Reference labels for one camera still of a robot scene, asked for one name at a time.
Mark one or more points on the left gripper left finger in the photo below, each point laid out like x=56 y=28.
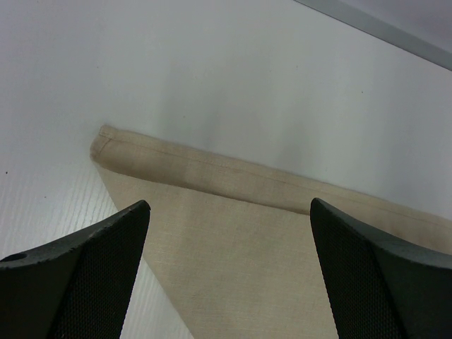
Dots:
x=78 y=286

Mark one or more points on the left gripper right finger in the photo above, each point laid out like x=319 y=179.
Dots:
x=379 y=285

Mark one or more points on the beige cloth napkin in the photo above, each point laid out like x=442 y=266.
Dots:
x=230 y=241

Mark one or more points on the left side aluminium rail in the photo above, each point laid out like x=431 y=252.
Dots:
x=422 y=28

